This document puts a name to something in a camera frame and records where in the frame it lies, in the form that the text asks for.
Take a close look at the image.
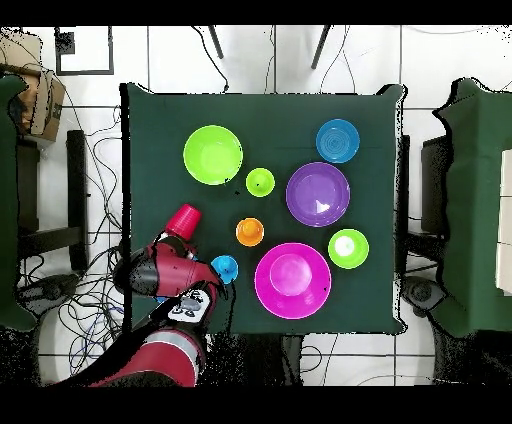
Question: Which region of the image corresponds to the small blue patterned bowl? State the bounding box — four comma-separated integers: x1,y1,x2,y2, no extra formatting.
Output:
315,118,361,165

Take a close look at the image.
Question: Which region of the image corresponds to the red plastic cup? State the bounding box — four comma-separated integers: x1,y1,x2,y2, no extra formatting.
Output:
164,203,203,242

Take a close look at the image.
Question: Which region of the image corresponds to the cardboard box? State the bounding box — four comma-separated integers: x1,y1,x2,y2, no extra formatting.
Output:
0,30,43,75
15,67,68,144

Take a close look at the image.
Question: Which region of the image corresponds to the black tripod leg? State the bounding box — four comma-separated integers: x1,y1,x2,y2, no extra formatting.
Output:
206,25,225,60
310,25,333,70

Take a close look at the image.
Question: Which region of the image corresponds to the dark green tablecloth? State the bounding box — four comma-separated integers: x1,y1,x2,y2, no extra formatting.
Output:
119,82,408,336

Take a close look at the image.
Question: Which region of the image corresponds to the thin black cable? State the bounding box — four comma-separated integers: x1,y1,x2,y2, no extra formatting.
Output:
190,25,231,94

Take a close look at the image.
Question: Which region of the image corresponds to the green cloth side table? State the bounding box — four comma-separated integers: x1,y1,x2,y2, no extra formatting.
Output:
0,73,38,333
431,77,512,339

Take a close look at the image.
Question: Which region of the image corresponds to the pink plastic bowl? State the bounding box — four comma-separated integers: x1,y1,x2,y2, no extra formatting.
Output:
253,242,333,320

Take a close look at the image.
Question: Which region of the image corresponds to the black square frame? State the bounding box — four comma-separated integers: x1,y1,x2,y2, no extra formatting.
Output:
54,26,115,76

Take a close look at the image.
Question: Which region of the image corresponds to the small green ribbed bowl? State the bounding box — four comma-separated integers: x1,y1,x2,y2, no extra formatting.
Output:
327,228,370,270

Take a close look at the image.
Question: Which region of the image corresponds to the blue plastic cup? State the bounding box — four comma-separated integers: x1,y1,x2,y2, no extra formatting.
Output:
210,254,240,286

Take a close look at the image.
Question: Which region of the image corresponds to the large green plastic bowl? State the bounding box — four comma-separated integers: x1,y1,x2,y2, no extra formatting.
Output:
182,124,244,186

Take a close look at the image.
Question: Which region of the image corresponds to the purple plastic bowl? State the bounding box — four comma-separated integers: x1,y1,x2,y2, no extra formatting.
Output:
285,161,352,228

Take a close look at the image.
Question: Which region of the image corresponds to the grey pedestal foot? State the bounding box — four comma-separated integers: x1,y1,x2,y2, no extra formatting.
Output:
400,274,448,318
17,272,81,317

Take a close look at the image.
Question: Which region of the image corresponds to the black metal stand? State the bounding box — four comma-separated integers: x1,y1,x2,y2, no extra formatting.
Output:
17,129,90,272

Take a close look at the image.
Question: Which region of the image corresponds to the orange plastic cup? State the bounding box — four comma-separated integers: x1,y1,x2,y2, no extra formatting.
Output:
234,217,266,248

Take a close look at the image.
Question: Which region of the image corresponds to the green plastic cup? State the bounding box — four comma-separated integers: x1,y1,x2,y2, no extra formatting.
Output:
245,167,276,198

